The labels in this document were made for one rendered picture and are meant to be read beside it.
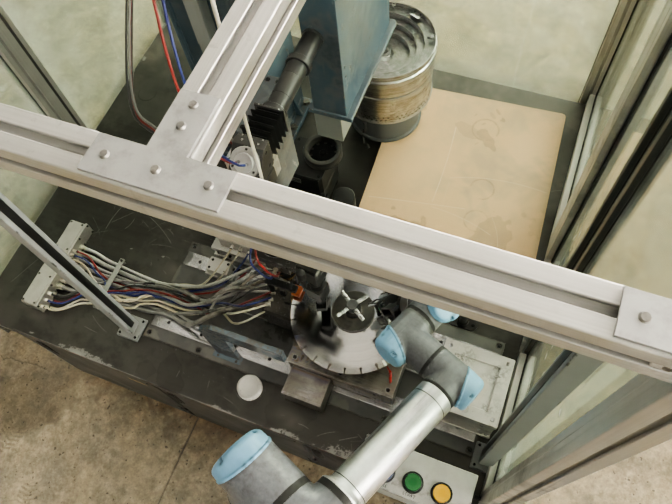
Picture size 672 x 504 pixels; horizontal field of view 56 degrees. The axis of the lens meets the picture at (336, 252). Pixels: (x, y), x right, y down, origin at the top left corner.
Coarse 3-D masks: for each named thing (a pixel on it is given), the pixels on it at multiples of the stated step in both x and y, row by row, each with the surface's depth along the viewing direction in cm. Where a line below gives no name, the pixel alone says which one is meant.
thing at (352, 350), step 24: (336, 288) 167; (360, 288) 166; (312, 312) 164; (312, 336) 161; (336, 336) 161; (360, 336) 160; (312, 360) 158; (336, 360) 158; (360, 360) 157; (384, 360) 157
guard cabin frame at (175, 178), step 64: (256, 0) 62; (256, 64) 62; (640, 64) 116; (0, 128) 58; (64, 128) 56; (192, 128) 55; (128, 192) 53; (192, 192) 52; (256, 192) 52; (576, 192) 157; (320, 256) 50; (384, 256) 48; (448, 256) 48; (512, 256) 47; (576, 256) 132; (512, 320) 48; (576, 320) 45; (640, 320) 44; (512, 384) 168; (640, 384) 56; (576, 448) 73; (640, 448) 63
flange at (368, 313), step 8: (352, 296) 164; (360, 296) 164; (336, 304) 163; (344, 304) 163; (360, 304) 161; (368, 304) 163; (336, 312) 162; (360, 312) 160; (368, 312) 162; (336, 320) 162; (344, 320) 161; (352, 320) 161; (360, 320) 161; (368, 320) 161; (344, 328) 160; (352, 328) 160; (360, 328) 160
